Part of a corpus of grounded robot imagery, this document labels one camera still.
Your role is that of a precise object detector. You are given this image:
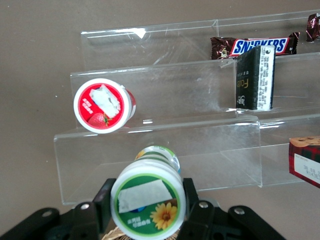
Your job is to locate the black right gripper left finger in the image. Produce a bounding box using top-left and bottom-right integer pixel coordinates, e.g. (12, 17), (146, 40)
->
(0, 177), (117, 240)

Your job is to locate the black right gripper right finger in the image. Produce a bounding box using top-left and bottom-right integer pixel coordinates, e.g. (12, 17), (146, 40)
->
(174, 177), (287, 240)

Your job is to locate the small yogurt cup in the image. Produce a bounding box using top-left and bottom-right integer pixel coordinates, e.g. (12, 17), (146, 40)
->
(109, 145), (187, 240)

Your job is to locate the red tartan cookie box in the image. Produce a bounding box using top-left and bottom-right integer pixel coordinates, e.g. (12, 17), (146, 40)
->
(288, 135), (320, 189)

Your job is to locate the clear acrylic stepped shelf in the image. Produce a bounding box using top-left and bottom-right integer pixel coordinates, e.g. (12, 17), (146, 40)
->
(53, 9), (320, 206)

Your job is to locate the small black carton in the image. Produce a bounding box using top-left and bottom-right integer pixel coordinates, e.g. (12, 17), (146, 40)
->
(235, 45), (276, 111)

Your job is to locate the Snickers chocolate bar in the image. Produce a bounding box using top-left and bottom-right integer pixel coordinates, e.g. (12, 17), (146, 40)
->
(306, 12), (320, 43)
(210, 31), (300, 60)

